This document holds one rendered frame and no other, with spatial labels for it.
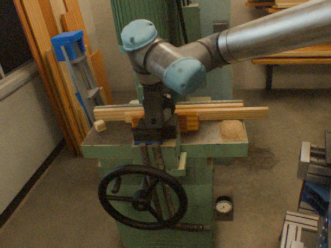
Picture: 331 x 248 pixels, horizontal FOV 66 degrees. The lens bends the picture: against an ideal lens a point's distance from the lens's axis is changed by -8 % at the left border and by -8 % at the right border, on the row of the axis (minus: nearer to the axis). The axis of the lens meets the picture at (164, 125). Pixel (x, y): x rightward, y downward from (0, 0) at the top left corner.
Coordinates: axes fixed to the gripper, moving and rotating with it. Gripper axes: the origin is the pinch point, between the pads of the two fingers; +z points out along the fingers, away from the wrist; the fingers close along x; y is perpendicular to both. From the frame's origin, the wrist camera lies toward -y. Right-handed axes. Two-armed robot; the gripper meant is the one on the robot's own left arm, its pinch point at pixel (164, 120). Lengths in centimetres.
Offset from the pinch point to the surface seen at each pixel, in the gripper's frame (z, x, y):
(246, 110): 16.4, -27.5, 12.6
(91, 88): 69, 66, 66
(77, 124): 120, 101, 65
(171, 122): 0.8, -2.3, -0.4
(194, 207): 38.9, -7.0, -18.9
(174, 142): 3.3, -3.1, -5.9
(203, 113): 17.1, -11.5, 12.2
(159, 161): 5.1, 1.5, -11.5
